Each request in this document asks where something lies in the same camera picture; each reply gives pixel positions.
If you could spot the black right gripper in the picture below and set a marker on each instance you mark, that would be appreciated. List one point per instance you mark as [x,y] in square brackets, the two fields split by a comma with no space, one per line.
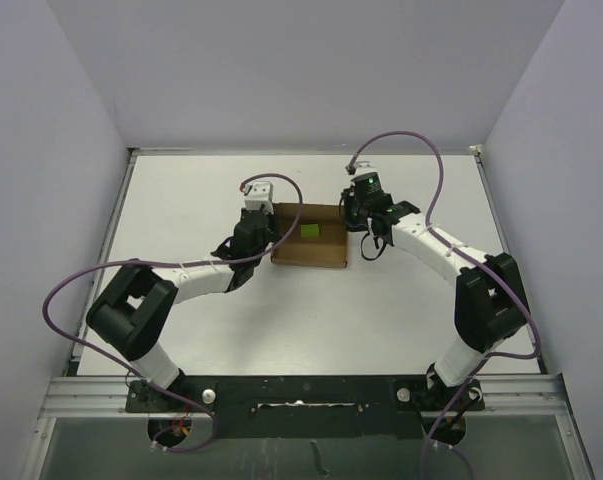
[348,199]

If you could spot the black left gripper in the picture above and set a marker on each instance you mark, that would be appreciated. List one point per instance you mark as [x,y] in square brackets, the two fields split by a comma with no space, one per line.
[271,219]

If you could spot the green wooden block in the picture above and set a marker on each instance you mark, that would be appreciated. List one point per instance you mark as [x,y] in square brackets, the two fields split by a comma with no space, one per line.
[310,230]

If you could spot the brown cardboard box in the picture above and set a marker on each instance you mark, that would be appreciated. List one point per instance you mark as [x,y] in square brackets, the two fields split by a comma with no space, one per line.
[319,239]

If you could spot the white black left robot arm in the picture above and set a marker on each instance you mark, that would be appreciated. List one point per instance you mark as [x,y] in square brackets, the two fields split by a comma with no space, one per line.
[132,310]

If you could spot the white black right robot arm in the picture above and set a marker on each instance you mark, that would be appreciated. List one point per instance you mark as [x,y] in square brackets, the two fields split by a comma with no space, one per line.
[484,314]

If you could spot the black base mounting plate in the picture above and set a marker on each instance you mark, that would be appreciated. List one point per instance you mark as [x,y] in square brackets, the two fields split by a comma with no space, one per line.
[306,407]

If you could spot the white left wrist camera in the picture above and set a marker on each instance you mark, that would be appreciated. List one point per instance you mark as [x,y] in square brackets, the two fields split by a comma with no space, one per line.
[258,196]

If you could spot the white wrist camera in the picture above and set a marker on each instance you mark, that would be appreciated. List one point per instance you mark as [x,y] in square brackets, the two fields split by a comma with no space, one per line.
[360,167]
[258,196]

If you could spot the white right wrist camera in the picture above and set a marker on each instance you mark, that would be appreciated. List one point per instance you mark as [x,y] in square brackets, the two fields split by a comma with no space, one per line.
[360,167]

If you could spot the aluminium frame rail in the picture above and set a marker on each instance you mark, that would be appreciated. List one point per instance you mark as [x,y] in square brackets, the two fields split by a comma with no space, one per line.
[111,396]

